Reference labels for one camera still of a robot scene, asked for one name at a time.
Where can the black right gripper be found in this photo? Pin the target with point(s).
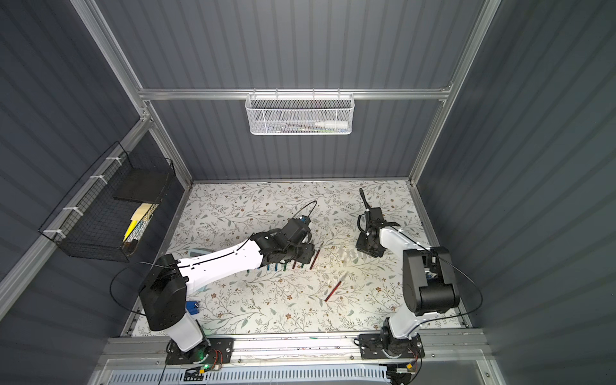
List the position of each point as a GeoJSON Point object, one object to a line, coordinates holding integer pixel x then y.
{"type": "Point", "coordinates": [368, 238]}

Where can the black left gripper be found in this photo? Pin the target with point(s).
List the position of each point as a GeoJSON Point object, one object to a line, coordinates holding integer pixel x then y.
{"type": "Point", "coordinates": [298, 249]}

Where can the dark red carving knife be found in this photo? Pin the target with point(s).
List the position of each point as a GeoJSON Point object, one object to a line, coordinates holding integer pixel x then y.
{"type": "Point", "coordinates": [335, 288]}

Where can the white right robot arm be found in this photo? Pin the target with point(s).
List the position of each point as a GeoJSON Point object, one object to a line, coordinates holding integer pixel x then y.
{"type": "Point", "coordinates": [429, 283]}

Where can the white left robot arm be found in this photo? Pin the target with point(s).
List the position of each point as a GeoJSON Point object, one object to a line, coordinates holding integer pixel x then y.
{"type": "Point", "coordinates": [171, 281]}

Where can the blue stapler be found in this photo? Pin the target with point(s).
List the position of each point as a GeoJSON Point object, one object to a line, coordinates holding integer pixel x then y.
{"type": "Point", "coordinates": [192, 307]}

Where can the white tube in basket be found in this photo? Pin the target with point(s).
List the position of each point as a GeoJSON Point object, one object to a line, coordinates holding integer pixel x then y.
{"type": "Point", "coordinates": [335, 125]}

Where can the white ventilated front panel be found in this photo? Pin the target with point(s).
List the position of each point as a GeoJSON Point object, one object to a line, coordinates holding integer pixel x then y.
{"type": "Point", "coordinates": [324, 374]}

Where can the yellow sticky note pad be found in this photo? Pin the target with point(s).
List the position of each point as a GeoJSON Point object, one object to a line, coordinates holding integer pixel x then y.
{"type": "Point", "coordinates": [139, 222]}

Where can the black notebook in basket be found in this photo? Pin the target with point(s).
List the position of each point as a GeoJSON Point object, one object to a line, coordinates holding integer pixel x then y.
{"type": "Point", "coordinates": [142, 185]}

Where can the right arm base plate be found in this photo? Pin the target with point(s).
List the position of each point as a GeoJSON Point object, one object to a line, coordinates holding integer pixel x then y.
{"type": "Point", "coordinates": [374, 346]}

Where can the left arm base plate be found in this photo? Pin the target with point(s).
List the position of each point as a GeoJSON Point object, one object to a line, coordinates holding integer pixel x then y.
{"type": "Point", "coordinates": [210, 352]}

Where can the white wire mesh basket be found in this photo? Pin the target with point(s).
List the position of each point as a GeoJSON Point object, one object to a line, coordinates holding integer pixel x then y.
{"type": "Point", "coordinates": [293, 113]}

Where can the black wire wall basket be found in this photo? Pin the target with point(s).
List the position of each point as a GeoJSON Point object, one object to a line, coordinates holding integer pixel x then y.
{"type": "Point", "coordinates": [92, 224]}

